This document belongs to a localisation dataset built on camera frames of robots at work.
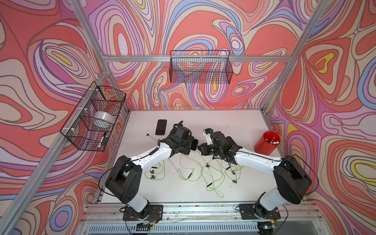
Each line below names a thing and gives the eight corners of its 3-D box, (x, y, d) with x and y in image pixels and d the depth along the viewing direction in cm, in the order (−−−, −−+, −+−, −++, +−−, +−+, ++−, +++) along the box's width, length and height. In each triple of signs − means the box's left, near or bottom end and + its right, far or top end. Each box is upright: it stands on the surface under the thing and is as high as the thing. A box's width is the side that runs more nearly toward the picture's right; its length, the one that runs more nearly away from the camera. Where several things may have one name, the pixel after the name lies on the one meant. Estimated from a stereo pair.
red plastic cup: (256, 155, 95) (264, 144, 85) (251, 142, 102) (258, 130, 91) (274, 155, 95) (284, 144, 85) (268, 142, 101) (277, 130, 91)
